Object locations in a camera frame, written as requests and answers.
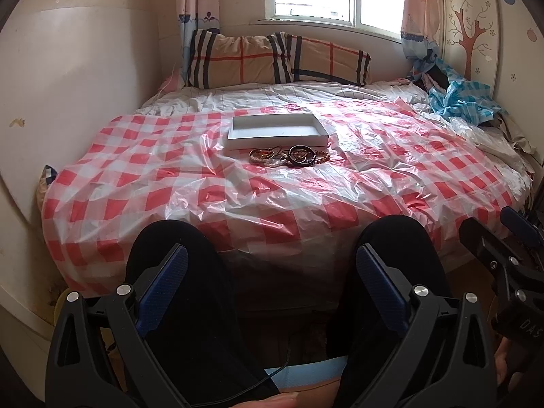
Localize black braided leather bracelet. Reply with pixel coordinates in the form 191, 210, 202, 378
283, 143, 319, 167

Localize person's right hand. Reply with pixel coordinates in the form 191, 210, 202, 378
494, 337, 523, 391

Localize person's left hand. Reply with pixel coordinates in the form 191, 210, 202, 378
232, 392, 299, 408

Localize blue white checkered plastic bag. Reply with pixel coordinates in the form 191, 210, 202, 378
429, 58, 507, 126

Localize person's black trousers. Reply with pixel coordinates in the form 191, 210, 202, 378
124, 215, 452, 408

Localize wardrobe with tree decal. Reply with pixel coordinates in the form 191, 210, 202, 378
443, 0, 543, 148

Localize red white checkered plastic sheet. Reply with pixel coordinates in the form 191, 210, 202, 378
41, 99, 532, 296

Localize right pink cartoon curtain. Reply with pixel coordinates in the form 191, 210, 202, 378
400, 0, 444, 79

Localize pink cartoon curtain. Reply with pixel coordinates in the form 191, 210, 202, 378
400, 0, 444, 79
176, 0, 219, 85

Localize right beige plaid pillow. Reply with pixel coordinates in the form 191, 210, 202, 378
279, 32, 372, 87

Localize beige plaid pillow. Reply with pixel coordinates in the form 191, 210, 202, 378
279, 32, 372, 87
185, 30, 293, 89

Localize white shallow cardboard box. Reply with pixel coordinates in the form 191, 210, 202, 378
226, 113, 329, 150

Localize white striped bed sheet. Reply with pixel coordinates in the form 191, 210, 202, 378
136, 78, 431, 117

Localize pink cloth by pillow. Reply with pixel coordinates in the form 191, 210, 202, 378
158, 69, 184, 94

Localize left beige plaid pillow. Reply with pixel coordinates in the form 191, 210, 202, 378
185, 30, 293, 89

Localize left pink cartoon curtain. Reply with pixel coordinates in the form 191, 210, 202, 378
176, 0, 219, 85

